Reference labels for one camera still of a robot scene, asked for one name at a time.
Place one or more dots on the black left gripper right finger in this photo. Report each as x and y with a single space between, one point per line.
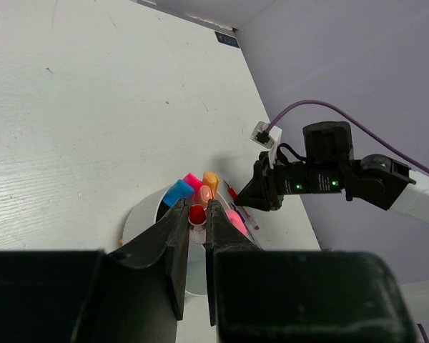
256 295

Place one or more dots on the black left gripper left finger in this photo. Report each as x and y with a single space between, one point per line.
133 294

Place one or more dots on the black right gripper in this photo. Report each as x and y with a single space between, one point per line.
268 185

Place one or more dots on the pink capped highlighter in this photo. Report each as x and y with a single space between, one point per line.
236 221

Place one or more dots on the yellow capped orange highlighter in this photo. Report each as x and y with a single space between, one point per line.
211 180

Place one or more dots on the grey highlighter orange cap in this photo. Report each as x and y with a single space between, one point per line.
202 196

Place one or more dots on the black highlighter pink cap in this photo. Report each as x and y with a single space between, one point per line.
192 181

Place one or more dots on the black highlighter blue cap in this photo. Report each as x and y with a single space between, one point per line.
180 189

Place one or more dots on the blue gel pen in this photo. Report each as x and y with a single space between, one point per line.
237 211

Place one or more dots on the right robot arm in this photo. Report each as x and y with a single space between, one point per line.
376 179

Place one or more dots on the white round pen holder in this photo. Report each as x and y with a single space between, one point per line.
145 214

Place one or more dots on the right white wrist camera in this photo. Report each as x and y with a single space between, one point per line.
269 139

